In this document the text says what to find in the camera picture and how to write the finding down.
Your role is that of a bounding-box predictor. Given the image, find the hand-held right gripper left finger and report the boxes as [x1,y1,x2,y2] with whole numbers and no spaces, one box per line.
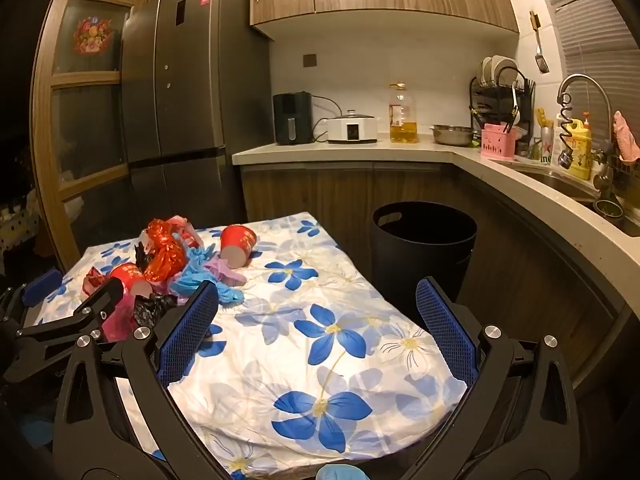
[52,282,221,480]

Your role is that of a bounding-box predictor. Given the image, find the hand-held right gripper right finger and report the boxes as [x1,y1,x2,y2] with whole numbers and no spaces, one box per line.
[400,276,588,480]

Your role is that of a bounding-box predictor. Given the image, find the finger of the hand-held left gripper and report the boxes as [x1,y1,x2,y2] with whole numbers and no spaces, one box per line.
[0,267,63,333]
[15,276,125,356]

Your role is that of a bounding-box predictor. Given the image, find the red wrapper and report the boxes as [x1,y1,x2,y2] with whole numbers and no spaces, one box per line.
[82,266,108,296]

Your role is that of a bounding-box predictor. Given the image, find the pink plastic bag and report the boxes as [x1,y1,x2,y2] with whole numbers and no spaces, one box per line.
[102,300,138,343]

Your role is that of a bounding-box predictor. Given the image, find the red paper cup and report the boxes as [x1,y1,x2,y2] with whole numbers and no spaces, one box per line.
[219,224,258,268]
[107,262,153,301]

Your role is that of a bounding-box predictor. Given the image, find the black plastic bag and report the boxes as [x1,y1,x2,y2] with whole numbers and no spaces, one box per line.
[132,292,178,328]

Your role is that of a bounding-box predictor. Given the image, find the blue disposable glove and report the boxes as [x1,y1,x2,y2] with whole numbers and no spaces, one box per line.
[170,245,246,308]

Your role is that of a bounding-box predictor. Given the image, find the purple plastic bag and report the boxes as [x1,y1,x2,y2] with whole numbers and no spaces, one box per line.
[207,255,248,286]

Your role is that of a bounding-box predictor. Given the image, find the black trash bin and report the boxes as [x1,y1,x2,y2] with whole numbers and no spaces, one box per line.
[371,201,477,306]

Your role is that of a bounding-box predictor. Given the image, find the red plastic bag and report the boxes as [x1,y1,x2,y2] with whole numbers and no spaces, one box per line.
[137,217,201,283]

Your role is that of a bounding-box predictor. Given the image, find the person's right hand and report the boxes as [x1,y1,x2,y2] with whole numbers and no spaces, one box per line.
[320,464,363,480]

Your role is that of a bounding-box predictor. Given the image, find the dining table with dotted cloth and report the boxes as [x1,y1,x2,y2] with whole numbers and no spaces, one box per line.
[0,200,38,261]

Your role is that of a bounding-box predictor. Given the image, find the blue floral blanket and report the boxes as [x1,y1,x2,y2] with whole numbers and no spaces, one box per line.
[37,210,471,480]

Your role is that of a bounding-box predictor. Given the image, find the steel kitchen sink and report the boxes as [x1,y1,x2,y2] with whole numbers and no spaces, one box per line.
[515,162,640,238]

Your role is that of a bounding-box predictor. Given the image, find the pink utensil holder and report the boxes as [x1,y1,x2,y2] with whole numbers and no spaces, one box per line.
[481,123,518,161]

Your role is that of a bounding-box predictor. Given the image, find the steel basin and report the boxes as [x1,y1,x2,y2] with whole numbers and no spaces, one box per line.
[430,124,480,146]

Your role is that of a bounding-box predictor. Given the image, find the sink strainer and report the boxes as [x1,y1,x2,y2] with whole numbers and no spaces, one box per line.
[594,199,626,221]

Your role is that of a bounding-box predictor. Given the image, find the green and white can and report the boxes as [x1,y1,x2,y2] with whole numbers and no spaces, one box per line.
[540,125,556,166]

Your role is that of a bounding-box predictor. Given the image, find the wooden framed glass door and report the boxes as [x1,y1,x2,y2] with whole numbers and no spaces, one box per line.
[30,0,161,271]

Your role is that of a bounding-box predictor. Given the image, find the cooking oil bottle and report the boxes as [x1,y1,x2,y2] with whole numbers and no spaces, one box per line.
[389,81,420,144]

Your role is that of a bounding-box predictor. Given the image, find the grey refrigerator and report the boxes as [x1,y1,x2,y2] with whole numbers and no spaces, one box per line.
[121,0,273,241]

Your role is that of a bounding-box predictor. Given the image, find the white electric cooker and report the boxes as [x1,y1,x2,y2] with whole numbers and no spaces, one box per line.
[325,108,379,144]

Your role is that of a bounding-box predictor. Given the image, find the yellow detergent bottle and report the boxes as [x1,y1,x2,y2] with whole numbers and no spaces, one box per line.
[567,112,593,181]

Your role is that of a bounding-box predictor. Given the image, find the black air fryer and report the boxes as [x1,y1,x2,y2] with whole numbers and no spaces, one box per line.
[272,91,315,146]

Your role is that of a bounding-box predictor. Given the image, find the black dish rack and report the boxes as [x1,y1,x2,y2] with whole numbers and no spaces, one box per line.
[469,66,537,143]

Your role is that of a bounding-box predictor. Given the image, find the flower door decal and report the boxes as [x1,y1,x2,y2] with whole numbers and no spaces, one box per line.
[73,15,116,56]

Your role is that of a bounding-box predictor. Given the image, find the pink dish cloth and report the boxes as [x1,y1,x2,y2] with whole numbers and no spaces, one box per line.
[612,110,640,163]

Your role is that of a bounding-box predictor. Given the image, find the hanging slotted spatula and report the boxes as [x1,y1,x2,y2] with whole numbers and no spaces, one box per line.
[530,10,551,75]

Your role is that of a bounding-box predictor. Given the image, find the steel kitchen faucet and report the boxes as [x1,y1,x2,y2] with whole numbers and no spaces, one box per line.
[556,74,615,196]

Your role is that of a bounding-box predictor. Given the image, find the window blinds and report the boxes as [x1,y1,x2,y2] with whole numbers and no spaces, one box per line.
[530,0,640,126]

